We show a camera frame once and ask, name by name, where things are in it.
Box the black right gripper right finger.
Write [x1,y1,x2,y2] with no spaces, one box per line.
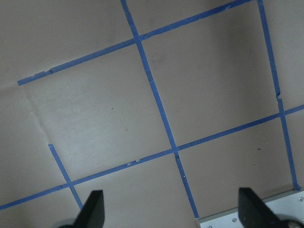
[238,188,278,228]

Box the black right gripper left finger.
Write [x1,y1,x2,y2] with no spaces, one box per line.
[73,190,105,228]

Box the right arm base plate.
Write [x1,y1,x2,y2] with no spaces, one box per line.
[196,188,304,228]

